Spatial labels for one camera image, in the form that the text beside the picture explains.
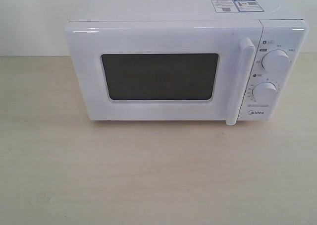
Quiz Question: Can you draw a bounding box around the white microwave door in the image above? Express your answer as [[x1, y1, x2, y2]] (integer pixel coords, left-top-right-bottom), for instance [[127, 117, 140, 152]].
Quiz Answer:
[[65, 20, 263, 125]]

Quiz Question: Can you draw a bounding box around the lower white timer knob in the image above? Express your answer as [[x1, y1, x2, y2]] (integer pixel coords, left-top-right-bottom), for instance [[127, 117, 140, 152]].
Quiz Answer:
[[252, 82, 277, 103]]

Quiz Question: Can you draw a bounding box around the upper white power knob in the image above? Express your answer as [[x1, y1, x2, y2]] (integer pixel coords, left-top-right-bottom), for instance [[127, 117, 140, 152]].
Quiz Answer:
[[262, 50, 290, 72]]

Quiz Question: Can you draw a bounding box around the printed paper instruction sheet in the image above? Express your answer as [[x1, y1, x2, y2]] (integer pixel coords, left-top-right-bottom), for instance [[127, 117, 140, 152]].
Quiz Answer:
[[211, 0, 264, 13]]

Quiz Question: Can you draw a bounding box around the white Midea microwave oven body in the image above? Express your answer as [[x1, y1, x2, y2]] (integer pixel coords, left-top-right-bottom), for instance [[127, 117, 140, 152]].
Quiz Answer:
[[67, 0, 308, 122]]

